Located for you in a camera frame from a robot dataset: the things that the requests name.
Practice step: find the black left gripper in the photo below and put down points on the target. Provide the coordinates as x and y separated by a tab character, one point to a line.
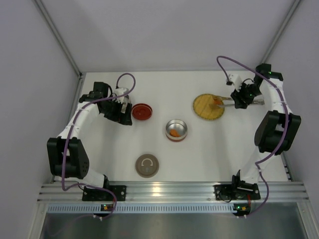
119	115

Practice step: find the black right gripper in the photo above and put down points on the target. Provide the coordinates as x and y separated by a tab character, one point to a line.
239	100

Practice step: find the steel serving tongs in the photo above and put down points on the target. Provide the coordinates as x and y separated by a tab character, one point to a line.
229	102

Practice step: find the orange fried food piece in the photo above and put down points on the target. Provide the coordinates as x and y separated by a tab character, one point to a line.
174	133

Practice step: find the beige round lid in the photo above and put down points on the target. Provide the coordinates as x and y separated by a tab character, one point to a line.
147	166

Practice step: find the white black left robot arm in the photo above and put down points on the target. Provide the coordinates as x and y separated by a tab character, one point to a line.
66	153

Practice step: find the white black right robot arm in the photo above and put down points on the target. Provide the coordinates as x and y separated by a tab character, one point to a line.
274	135

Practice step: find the red round lid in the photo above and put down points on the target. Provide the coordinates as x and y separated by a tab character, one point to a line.
142	111

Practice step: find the round bamboo tray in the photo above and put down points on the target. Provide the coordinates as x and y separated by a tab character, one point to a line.
201	108

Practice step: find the red steel bowl container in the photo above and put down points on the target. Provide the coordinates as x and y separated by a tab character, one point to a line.
178	125

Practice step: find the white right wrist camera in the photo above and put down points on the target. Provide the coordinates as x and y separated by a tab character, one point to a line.
234	80

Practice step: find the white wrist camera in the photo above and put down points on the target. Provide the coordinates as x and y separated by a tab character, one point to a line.
120	93
234	80

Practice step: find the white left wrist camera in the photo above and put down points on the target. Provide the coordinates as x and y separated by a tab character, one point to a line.
120	93

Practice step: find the right aluminium frame post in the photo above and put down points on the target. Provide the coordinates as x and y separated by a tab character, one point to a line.
282	27

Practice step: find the aluminium frame post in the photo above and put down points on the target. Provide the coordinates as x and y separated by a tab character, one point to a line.
40	6
282	27

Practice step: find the aluminium front rail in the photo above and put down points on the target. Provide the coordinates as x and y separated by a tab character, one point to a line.
172	192

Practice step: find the slotted cable duct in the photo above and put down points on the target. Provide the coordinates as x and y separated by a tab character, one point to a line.
123	208

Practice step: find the left aluminium frame post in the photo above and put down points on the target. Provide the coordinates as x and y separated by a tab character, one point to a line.
40	6

